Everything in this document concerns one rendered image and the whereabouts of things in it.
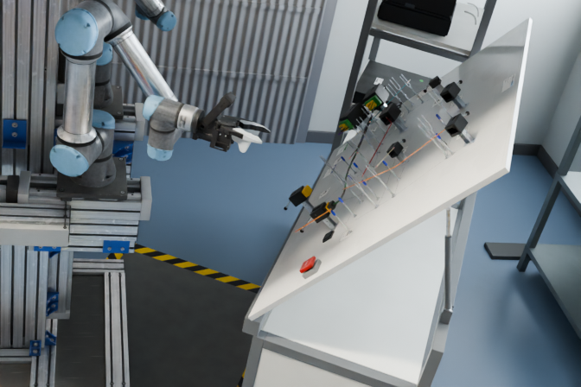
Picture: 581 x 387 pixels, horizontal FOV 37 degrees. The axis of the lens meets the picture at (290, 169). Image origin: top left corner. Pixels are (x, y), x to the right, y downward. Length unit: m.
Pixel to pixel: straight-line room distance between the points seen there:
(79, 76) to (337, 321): 1.24
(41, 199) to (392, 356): 1.27
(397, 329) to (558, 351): 1.64
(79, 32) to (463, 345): 2.65
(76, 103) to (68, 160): 0.19
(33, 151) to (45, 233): 0.33
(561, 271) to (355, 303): 1.90
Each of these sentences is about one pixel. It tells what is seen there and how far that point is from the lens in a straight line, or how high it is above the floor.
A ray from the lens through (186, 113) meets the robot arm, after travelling 2.52.
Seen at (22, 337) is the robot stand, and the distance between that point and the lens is 3.66.
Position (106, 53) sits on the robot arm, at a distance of 3.25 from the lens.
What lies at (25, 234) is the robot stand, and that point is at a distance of 2.89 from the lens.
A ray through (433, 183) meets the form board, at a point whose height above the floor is 1.47.
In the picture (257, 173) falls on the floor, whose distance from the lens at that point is 5.19.
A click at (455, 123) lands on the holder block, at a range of 2.72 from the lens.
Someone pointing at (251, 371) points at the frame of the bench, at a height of 0.64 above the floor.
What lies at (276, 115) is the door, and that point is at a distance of 5.40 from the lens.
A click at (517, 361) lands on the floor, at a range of 4.49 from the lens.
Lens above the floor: 2.87
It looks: 33 degrees down
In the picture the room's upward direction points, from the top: 13 degrees clockwise
